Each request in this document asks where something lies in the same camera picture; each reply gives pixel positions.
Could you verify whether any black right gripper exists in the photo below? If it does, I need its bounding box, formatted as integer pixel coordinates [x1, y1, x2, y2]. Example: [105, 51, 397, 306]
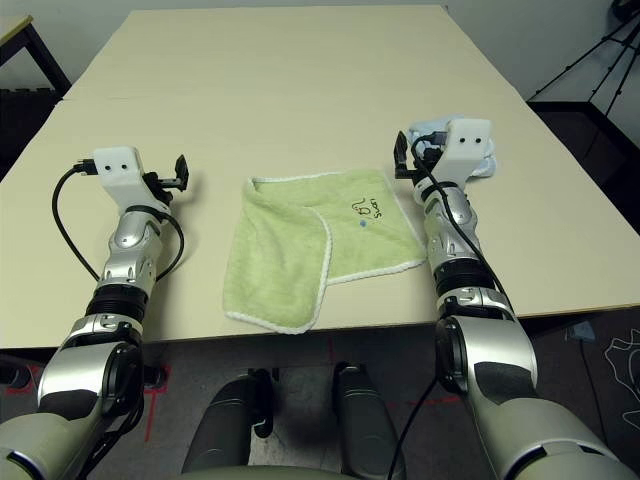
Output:
[394, 130, 447, 191]

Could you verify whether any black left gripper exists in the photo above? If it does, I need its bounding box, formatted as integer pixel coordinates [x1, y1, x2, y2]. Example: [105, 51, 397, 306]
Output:
[142, 154, 192, 207]

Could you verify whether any green towel with white trim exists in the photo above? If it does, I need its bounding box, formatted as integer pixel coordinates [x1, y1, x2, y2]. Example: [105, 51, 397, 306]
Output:
[222, 167, 429, 335]

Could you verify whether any light blue towel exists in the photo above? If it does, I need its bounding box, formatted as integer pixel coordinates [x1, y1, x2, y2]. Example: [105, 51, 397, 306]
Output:
[407, 115, 499, 181]

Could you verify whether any black cabinet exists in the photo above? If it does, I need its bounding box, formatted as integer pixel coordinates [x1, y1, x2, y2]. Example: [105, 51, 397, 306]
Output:
[527, 99, 640, 211]

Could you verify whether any grey robot left leg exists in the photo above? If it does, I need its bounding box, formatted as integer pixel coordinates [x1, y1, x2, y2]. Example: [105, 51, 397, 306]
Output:
[182, 368, 275, 480]

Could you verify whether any grey robot leg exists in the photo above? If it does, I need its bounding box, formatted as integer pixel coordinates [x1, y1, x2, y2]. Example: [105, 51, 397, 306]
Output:
[332, 362, 407, 480]
[182, 368, 275, 480]

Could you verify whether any blue paper scrap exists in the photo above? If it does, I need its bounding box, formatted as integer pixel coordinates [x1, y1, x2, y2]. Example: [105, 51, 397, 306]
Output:
[567, 322, 596, 344]

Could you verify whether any black tripod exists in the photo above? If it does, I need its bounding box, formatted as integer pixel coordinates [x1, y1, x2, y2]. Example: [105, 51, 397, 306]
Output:
[532, 0, 640, 119]

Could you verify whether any grey robot right leg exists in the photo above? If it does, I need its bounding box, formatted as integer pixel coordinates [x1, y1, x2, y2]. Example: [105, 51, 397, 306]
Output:
[332, 362, 407, 480]

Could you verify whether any pale robot torso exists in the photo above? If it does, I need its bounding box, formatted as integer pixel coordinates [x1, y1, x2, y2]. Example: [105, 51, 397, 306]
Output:
[174, 467, 401, 480]

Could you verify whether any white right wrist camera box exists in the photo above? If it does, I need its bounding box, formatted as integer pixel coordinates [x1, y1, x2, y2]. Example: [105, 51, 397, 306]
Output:
[429, 118, 494, 194]

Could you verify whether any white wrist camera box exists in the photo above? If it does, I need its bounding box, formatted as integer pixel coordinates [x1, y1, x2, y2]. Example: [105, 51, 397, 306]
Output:
[429, 118, 494, 194]
[93, 145, 171, 211]

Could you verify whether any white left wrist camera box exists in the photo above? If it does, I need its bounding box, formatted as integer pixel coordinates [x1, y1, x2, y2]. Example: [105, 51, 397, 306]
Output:
[93, 145, 171, 211]

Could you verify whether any black right camera cable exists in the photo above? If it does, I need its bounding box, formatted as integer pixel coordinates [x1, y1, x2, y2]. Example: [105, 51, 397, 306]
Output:
[410, 130, 516, 314]

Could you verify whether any beige desk with black frame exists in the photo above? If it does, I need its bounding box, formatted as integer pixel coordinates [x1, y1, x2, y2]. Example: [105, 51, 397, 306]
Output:
[0, 14, 72, 96]

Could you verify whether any black hanging cable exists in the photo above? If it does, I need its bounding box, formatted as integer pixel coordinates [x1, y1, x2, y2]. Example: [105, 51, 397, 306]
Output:
[387, 374, 441, 480]

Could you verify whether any thin white floor cable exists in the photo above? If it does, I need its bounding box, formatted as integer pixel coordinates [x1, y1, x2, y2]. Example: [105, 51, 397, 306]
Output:
[602, 335, 640, 431]

